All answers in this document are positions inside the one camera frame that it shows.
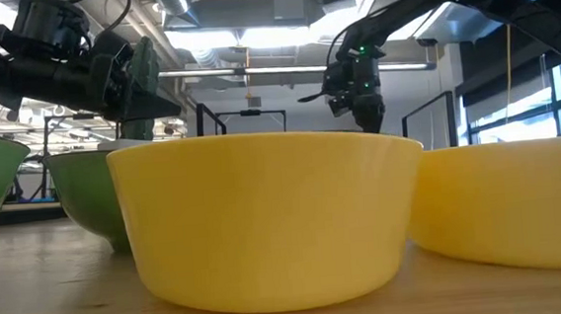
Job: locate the long ceiling light strip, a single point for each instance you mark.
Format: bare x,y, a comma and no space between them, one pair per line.
284,69

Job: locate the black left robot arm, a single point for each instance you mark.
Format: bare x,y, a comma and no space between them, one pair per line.
17,71

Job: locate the black framed window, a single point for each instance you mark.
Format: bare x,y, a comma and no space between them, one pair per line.
521,132

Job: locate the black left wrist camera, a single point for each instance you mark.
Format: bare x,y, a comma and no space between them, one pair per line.
112,47

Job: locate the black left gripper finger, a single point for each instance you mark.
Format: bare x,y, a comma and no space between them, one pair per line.
150,104

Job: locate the grey ceiling box unit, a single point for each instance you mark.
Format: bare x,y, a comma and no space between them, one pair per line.
290,5

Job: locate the black dome security camera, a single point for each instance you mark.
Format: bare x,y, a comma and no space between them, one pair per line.
427,42

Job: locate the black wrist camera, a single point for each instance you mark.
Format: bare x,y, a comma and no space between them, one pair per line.
112,47
341,105

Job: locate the green cactus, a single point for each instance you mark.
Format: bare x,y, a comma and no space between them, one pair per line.
147,62

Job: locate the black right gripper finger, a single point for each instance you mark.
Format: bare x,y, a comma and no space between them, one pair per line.
376,115
363,116

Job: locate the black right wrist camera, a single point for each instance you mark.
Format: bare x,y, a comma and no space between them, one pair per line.
341,105

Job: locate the yellow mini bowl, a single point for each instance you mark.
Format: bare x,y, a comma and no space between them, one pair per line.
511,205
270,222

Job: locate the grey wall vent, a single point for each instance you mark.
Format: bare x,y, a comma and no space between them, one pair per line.
254,102

